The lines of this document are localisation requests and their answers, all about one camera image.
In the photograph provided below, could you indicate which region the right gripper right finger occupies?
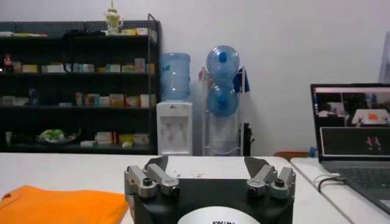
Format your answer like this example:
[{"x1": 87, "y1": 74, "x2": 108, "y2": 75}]
[{"x1": 243, "y1": 156, "x2": 297, "y2": 199}]

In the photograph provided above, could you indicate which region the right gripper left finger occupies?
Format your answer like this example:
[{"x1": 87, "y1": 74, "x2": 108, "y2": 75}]
[{"x1": 124, "y1": 155, "x2": 180, "y2": 198}]

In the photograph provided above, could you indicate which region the orange t-shirt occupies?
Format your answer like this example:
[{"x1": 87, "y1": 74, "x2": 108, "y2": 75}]
[{"x1": 0, "y1": 184, "x2": 130, "y2": 224}]

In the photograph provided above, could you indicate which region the brown box with red rim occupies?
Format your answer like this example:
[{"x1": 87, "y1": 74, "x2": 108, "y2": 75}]
[{"x1": 274, "y1": 151, "x2": 310, "y2": 159}]

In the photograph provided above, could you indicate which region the black tripod stand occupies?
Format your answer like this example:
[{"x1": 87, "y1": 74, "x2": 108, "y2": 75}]
[{"x1": 242, "y1": 122, "x2": 255, "y2": 156}]

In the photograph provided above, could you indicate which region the white water dispenser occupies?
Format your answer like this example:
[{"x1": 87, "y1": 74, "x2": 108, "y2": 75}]
[{"x1": 156, "y1": 101, "x2": 194, "y2": 156}]

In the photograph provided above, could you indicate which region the white metal jug rack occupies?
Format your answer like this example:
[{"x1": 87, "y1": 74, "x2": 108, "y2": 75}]
[{"x1": 199, "y1": 65, "x2": 249, "y2": 156}]

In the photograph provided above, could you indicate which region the large white table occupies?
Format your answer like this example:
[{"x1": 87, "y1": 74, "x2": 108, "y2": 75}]
[{"x1": 0, "y1": 152, "x2": 351, "y2": 224}]

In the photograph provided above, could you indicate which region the blue water jug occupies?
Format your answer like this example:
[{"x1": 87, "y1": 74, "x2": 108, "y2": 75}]
[
  {"x1": 205, "y1": 44, "x2": 241, "y2": 80},
  {"x1": 207, "y1": 85, "x2": 240, "y2": 118}
]

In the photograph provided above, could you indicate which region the black shelving unit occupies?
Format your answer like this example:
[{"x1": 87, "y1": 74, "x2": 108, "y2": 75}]
[{"x1": 0, "y1": 13, "x2": 162, "y2": 155}]

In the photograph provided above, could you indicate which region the upright blue water bottle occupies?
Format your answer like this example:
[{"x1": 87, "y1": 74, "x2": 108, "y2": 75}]
[{"x1": 159, "y1": 52, "x2": 192, "y2": 103}]

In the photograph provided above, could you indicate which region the grey open laptop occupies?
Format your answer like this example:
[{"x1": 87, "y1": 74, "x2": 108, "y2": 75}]
[{"x1": 310, "y1": 82, "x2": 390, "y2": 215}]

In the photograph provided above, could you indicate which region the green item in bowl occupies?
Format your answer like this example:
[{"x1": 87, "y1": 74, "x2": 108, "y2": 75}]
[{"x1": 36, "y1": 128, "x2": 82, "y2": 144}]

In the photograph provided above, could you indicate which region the pink product box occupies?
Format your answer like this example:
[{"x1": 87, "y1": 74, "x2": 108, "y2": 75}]
[{"x1": 135, "y1": 58, "x2": 146, "y2": 74}]

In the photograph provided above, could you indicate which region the pale yellow ornamental jar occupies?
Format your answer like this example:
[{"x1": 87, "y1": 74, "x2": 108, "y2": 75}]
[{"x1": 104, "y1": 0, "x2": 124, "y2": 36}]

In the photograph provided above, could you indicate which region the cola bottle red label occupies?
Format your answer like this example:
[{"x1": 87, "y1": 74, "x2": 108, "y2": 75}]
[{"x1": 3, "y1": 54, "x2": 14, "y2": 74}]

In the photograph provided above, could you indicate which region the laptop charging cable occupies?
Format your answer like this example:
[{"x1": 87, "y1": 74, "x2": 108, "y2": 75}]
[{"x1": 312, "y1": 172, "x2": 347, "y2": 194}]

